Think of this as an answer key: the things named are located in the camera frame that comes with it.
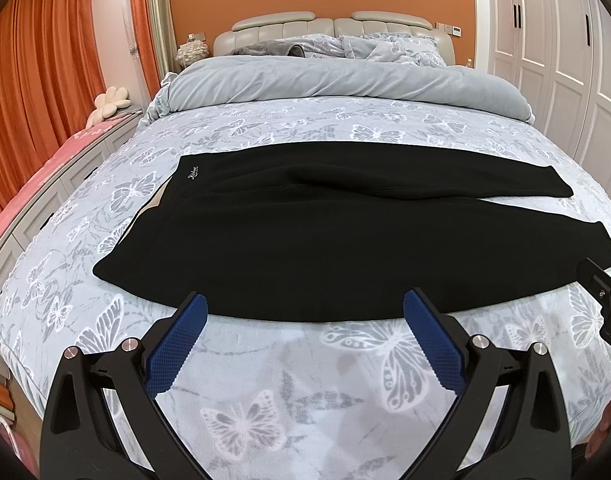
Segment white flower cushion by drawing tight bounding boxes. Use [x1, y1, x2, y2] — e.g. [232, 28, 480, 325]
[85, 87, 132, 129]

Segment orange curtain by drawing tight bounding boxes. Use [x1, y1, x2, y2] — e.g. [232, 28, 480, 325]
[0, 0, 106, 213]

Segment pink topped bench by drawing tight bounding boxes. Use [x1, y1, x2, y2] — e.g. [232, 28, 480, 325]
[0, 106, 142, 293]

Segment white bedside ornament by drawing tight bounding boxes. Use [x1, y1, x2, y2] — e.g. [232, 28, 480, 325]
[175, 32, 210, 68]

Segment floral pillow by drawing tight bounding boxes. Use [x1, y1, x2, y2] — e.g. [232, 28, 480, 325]
[282, 32, 447, 67]

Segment dark grey blanket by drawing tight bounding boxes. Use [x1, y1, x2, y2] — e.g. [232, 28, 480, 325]
[228, 40, 305, 58]

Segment grey rolled duvet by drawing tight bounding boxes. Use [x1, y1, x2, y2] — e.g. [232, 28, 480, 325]
[139, 55, 534, 128]

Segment butterfly print bed sheet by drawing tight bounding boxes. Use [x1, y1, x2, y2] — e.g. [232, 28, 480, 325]
[0, 94, 611, 480]

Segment white wardrobe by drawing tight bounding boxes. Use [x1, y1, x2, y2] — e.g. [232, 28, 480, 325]
[475, 0, 611, 197]

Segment beige padded headboard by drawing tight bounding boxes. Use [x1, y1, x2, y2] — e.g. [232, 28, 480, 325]
[212, 11, 456, 65]

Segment black pants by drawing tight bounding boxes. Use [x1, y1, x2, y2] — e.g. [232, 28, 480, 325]
[94, 141, 611, 323]

